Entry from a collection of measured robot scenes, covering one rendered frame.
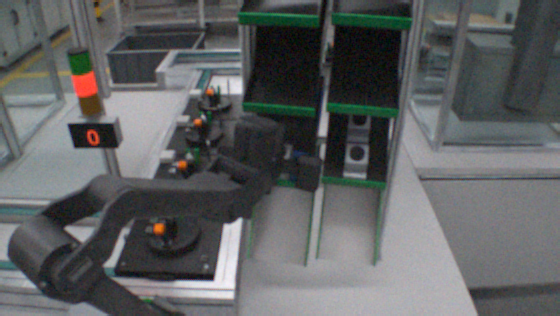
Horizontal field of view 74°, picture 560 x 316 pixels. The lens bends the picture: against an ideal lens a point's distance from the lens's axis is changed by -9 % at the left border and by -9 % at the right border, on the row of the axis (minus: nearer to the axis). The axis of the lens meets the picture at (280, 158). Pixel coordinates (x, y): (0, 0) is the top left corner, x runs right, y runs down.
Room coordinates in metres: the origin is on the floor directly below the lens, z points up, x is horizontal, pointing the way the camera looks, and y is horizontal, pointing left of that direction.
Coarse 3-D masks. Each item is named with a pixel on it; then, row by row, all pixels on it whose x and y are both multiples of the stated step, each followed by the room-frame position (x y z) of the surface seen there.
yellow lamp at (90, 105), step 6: (78, 96) 0.84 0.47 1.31; (90, 96) 0.84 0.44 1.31; (96, 96) 0.85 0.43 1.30; (84, 102) 0.83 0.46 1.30; (90, 102) 0.84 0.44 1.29; (96, 102) 0.85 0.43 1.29; (84, 108) 0.83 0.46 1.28; (90, 108) 0.84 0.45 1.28; (96, 108) 0.84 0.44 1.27; (84, 114) 0.83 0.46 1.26; (90, 114) 0.83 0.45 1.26
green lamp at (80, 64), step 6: (78, 54) 0.84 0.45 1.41; (84, 54) 0.85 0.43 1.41; (72, 60) 0.83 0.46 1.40; (78, 60) 0.83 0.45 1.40; (84, 60) 0.84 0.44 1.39; (90, 60) 0.86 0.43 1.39; (72, 66) 0.83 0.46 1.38; (78, 66) 0.83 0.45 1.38; (84, 66) 0.84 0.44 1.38; (90, 66) 0.86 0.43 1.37; (72, 72) 0.84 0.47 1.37; (78, 72) 0.83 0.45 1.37; (84, 72) 0.84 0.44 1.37; (90, 72) 0.85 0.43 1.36
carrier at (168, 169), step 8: (208, 144) 1.02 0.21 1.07; (168, 152) 1.10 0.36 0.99; (208, 152) 1.02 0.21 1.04; (160, 160) 1.07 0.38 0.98; (168, 160) 1.07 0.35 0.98; (176, 160) 1.08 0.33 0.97; (192, 160) 1.00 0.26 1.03; (200, 160) 1.05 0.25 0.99; (208, 160) 1.08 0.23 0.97; (160, 168) 1.04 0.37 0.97; (168, 168) 1.04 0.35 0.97; (176, 168) 1.00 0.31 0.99; (192, 168) 0.98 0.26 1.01; (200, 168) 1.01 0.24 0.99; (160, 176) 0.99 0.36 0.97; (168, 176) 0.97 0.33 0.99; (176, 176) 0.97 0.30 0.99; (224, 176) 1.00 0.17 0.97
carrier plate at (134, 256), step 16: (144, 224) 0.78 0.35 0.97; (208, 224) 0.78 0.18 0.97; (128, 240) 0.72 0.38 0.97; (144, 240) 0.72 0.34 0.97; (208, 240) 0.72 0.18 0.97; (128, 256) 0.66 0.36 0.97; (144, 256) 0.66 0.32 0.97; (160, 256) 0.67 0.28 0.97; (176, 256) 0.67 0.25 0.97; (192, 256) 0.67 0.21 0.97; (208, 256) 0.67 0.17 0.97; (128, 272) 0.62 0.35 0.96; (144, 272) 0.62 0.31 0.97; (160, 272) 0.62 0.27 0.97; (176, 272) 0.62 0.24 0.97; (192, 272) 0.62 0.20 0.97; (208, 272) 0.62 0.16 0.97
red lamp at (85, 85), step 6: (72, 78) 0.84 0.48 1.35; (78, 78) 0.83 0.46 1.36; (84, 78) 0.84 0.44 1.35; (90, 78) 0.85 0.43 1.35; (78, 84) 0.83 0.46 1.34; (84, 84) 0.83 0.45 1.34; (90, 84) 0.84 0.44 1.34; (78, 90) 0.83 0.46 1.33; (84, 90) 0.83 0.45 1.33; (90, 90) 0.84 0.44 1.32; (96, 90) 0.86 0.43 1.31; (84, 96) 0.83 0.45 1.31
